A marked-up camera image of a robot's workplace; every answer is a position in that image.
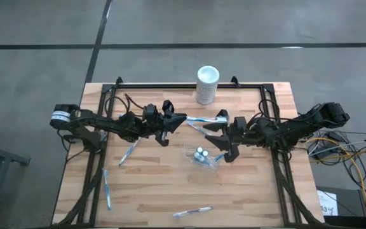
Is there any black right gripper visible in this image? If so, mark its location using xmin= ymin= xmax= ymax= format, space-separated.
xmin=203 ymin=109 xmax=250 ymax=163

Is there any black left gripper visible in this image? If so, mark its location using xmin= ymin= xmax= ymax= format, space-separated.
xmin=143 ymin=99 xmax=187 ymax=147

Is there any clear acrylic organizer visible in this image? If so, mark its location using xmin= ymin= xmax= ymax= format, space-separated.
xmin=182 ymin=144 xmax=225 ymax=171

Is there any white cylindrical canister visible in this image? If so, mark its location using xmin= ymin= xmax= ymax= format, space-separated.
xmin=196 ymin=65 xmax=220 ymax=106

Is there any purple white wrapped toothbrush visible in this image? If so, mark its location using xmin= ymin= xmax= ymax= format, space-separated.
xmin=172 ymin=205 xmax=214 ymax=219

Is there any grey power adapter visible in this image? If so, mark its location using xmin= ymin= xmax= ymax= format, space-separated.
xmin=308 ymin=142 xmax=342 ymax=162

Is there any white paper sign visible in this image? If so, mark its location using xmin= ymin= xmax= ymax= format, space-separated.
xmin=316 ymin=190 xmax=339 ymax=216

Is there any black floor box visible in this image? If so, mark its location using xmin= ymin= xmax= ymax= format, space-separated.
xmin=316 ymin=186 xmax=366 ymax=220

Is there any black metal cart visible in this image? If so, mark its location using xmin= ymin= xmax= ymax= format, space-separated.
xmin=0 ymin=139 xmax=31 ymax=229

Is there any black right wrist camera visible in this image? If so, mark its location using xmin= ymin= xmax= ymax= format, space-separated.
xmin=233 ymin=116 xmax=247 ymax=131

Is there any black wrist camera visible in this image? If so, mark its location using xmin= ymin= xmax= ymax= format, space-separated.
xmin=233 ymin=116 xmax=247 ymax=131
xmin=143 ymin=103 xmax=160 ymax=123

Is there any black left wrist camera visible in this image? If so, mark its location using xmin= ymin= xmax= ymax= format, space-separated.
xmin=143 ymin=103 xmax=160 ymax=123

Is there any black aluminium table frame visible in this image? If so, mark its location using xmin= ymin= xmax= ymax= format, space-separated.
xmin=52 ymin=76 xmax=322 ymax=229

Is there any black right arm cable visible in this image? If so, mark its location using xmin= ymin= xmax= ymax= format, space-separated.
xmin=257 ymin=99 xmax=282 ymax=123

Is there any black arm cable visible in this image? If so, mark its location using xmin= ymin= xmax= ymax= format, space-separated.
xmin=105 ymin=93 xmax=146 ymax=120
xmin=257 ymin=99 xmax=282 ymax=123

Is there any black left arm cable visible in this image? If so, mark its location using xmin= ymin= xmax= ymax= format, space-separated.
xmin=105 ymin=93 xmax=146 ymax=120

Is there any black floor cable bundle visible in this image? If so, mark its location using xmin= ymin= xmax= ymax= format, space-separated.
xmin=306 ymin=130 xmax=366 ymax=198

